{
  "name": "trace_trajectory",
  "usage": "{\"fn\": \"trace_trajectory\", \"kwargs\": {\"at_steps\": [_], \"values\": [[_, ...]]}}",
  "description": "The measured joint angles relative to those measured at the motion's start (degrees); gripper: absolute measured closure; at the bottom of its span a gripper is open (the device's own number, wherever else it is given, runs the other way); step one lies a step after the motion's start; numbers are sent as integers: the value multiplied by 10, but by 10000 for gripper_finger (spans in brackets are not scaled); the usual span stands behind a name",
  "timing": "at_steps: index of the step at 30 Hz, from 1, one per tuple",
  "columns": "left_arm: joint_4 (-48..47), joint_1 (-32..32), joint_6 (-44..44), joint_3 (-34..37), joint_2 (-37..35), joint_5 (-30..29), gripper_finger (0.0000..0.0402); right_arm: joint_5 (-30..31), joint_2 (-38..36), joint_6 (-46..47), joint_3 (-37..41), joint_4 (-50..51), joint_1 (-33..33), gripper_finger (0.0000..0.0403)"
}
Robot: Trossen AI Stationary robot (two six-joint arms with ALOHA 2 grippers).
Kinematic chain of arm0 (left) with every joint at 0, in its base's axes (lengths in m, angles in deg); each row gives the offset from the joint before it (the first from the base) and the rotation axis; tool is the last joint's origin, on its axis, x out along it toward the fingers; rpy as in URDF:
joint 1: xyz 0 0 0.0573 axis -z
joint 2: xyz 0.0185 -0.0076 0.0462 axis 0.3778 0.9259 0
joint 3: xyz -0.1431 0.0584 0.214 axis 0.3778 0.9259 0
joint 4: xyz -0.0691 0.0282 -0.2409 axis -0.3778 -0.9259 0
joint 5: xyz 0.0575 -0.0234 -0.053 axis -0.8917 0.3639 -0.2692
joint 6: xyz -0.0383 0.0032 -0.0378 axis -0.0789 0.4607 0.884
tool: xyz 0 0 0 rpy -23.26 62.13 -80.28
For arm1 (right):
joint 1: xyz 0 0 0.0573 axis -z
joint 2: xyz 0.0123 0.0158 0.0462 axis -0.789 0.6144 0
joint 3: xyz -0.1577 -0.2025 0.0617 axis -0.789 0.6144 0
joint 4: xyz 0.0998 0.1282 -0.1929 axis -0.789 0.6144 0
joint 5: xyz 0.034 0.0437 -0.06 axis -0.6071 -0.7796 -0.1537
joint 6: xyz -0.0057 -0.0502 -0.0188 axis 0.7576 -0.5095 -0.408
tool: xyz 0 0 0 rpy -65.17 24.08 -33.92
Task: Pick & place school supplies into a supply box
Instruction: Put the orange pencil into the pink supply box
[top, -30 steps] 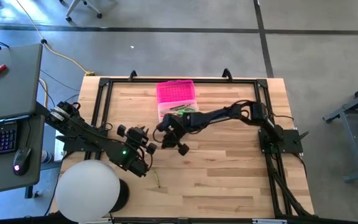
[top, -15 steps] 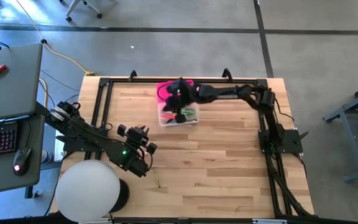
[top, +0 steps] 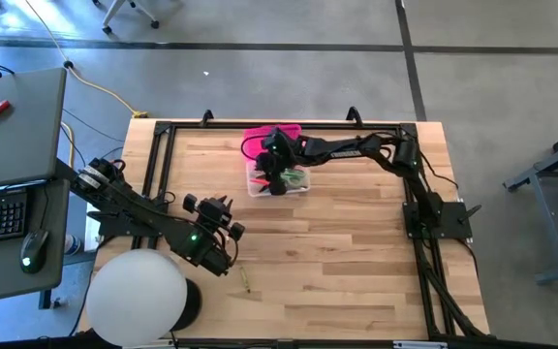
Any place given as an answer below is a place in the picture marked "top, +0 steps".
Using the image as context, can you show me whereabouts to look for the grey laptop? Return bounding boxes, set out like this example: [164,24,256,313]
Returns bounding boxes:
[0,67,68,191]

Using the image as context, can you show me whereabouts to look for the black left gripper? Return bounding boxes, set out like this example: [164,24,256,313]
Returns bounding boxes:
[183,193,246,242]

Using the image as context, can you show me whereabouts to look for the grey metal stand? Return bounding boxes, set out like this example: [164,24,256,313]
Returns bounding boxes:
[503,123,558,287]

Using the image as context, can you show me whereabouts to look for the black computer mouse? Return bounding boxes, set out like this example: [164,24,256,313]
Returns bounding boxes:
[19,228,51,275]

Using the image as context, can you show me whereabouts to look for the black round lamp base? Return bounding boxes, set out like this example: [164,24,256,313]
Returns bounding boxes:
[170,277,203,333]

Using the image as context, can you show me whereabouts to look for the black floor cable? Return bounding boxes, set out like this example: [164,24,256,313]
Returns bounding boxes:
[60,107,126,171]

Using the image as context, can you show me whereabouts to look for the green-handled scissors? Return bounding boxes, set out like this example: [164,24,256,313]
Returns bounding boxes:
[281,168,309,190]

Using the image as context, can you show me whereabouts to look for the white globe lamp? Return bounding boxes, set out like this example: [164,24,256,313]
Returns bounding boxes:
[84,248,189,348]

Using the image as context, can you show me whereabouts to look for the yellow floor cable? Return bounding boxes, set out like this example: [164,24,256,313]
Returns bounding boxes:
[21,0,149,120]

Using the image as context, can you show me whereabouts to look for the olive green crayon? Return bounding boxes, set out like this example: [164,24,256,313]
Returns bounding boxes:
[238,266,252,295]

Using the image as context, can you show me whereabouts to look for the office chair base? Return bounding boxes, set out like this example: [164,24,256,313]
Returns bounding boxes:
[92,0,160,36]

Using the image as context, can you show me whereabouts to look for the black cable bundle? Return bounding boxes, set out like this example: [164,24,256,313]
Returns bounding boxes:
[412,237,491,340]

